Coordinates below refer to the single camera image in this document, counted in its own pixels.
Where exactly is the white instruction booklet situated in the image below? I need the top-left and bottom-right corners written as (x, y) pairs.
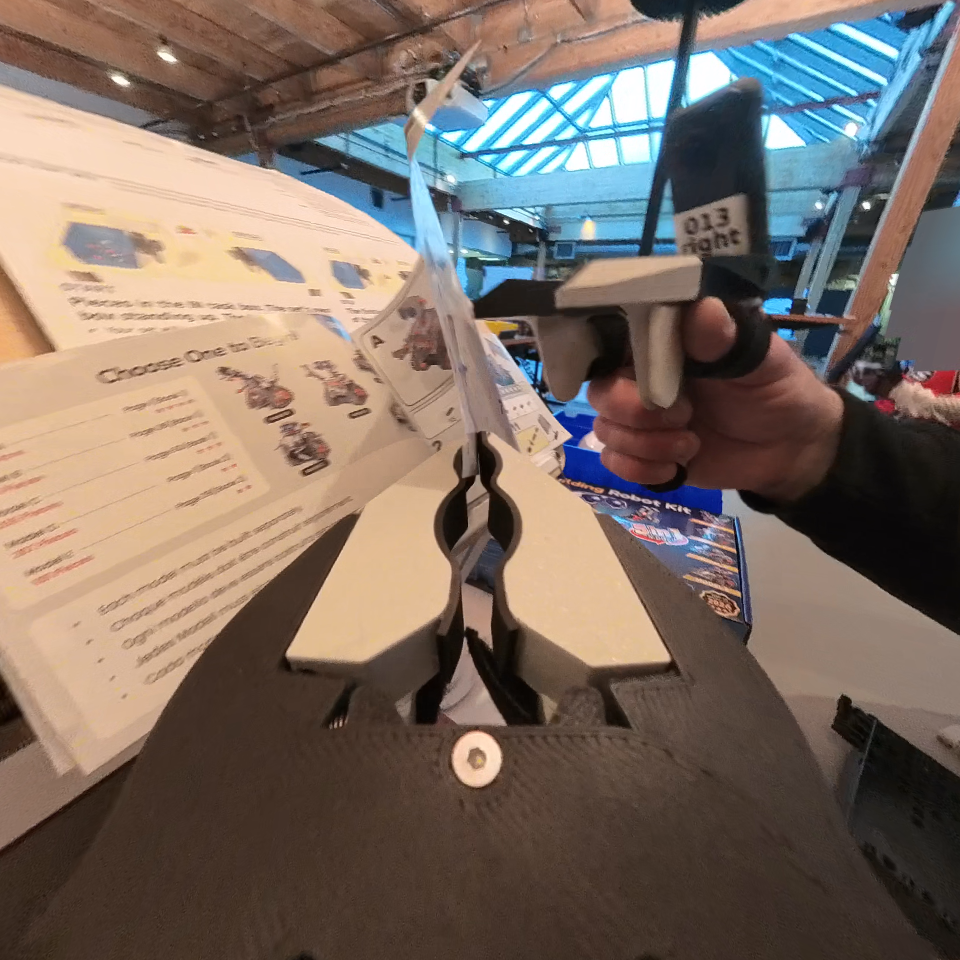
top-left (0, 37), bottom-right (573, 775)

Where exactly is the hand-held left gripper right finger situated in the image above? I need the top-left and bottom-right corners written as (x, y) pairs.
top-left (480, 435), bottom-right (673, 678)

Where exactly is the black perforated building block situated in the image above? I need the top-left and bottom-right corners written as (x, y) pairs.
top-left (831, 693), bottom-right (960, 955)

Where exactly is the white ceiling projector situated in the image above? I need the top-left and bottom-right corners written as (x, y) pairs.
top-left (408, 75), bottom-right (490, 135)

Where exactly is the blue robot kit box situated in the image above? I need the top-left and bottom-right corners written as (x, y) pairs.
top-left (558, 480), bottom-right (753, 644)

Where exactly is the person's right forearm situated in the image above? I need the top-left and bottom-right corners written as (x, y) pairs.
top-left (738, 390), bottom-right (960, 633)

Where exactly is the red and white fabric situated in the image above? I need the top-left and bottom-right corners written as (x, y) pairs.
top-left (855, 358), bottom-right (960, 425)

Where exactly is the blue plastic bin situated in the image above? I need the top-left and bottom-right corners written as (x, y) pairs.
top-left (553, 420), bottom-right (723, 513)

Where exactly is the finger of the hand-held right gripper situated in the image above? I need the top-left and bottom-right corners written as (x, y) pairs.
top-left (471, 277), bottom-right (595, 404)
top-left (553, 253), bottom-right (705, 411)

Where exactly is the black disc on pole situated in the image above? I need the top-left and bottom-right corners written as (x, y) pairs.
top-left (630, 0), bottom-right (745, 245)

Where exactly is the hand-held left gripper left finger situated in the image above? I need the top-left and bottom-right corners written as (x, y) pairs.
top-left (285, 442), bottom-right (479, 678)

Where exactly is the person's right hand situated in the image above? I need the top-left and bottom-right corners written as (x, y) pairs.
top-left (588, 298), bottom-right (846, 501)

